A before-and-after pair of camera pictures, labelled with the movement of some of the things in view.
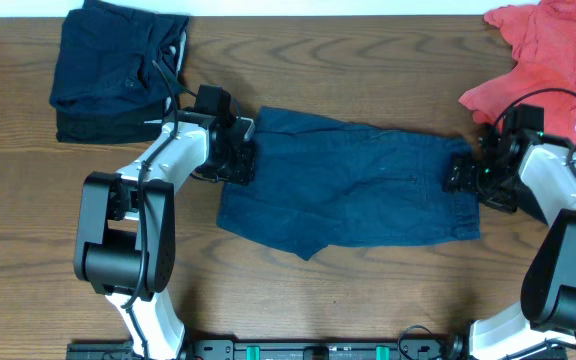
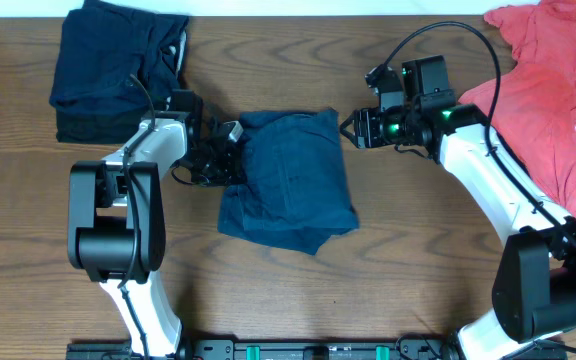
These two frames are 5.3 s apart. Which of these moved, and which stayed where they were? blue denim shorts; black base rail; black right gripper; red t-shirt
Moved: blue denim shorts; black right gripper
Stayed: red t-shirt; black base rail
